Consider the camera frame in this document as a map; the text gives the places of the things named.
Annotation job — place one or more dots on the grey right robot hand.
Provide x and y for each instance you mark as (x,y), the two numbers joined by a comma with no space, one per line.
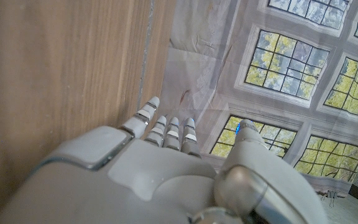
(135,180)

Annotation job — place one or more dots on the printed window backdrop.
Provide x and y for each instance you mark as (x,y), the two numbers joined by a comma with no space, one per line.
(204,62)

